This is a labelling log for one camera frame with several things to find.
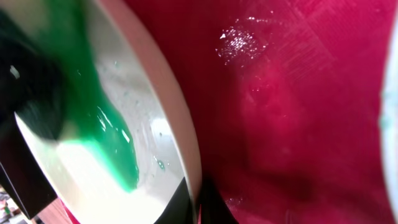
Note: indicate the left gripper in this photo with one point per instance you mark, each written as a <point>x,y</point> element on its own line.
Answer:
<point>31,90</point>

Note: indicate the red plastic tray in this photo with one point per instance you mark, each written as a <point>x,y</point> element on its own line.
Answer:
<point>285,97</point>

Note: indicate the white plate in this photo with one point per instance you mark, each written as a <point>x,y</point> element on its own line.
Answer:
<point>140,84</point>

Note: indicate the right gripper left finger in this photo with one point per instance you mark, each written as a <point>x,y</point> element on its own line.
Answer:
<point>180,208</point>

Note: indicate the green sponge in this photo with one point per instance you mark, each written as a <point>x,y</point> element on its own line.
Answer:
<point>99,124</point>

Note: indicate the light blue lower plate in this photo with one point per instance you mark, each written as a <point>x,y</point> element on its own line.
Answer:
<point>388,120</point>

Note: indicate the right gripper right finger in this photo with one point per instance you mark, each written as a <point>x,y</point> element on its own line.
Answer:
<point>213,209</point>

